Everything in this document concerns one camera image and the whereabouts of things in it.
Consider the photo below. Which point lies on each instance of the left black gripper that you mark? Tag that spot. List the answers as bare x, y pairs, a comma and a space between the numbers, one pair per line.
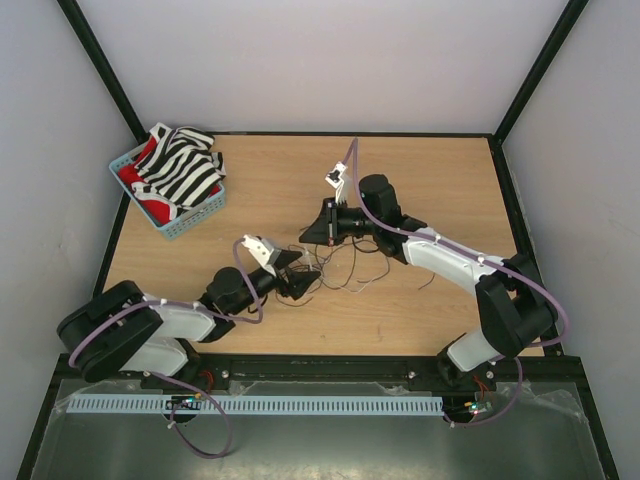
298, 281

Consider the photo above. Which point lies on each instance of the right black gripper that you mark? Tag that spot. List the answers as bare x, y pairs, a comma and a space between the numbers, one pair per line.
326, 228

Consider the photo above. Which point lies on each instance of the white zip tie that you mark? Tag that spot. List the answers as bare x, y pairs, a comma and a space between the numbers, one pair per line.
307, 260

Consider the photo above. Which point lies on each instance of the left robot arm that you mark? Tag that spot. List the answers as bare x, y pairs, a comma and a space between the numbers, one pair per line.
125, 330

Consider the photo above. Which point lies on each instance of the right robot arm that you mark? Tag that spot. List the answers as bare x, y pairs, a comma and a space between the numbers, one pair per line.
514, 310

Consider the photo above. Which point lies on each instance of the light blue plastic basket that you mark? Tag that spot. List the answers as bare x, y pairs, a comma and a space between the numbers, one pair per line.
187, 216

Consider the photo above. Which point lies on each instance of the red cloth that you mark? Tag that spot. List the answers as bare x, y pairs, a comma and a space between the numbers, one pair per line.
161, 210

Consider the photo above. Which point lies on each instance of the black white striped cloth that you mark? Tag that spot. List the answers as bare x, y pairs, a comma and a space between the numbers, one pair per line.
184, 165

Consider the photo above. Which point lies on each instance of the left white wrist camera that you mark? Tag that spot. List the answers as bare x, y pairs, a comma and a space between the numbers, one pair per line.
263, 251

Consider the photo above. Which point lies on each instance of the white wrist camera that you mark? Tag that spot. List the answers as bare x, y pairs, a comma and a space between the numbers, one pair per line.
340, 181
263, 251

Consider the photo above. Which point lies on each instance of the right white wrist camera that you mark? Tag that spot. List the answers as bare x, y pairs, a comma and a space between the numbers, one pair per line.
340, 181

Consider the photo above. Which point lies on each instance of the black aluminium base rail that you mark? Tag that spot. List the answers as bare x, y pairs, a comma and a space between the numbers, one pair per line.
417, 373

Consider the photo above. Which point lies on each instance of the light blue slotted cable duct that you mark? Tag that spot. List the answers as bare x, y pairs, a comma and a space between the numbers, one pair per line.
258, 405

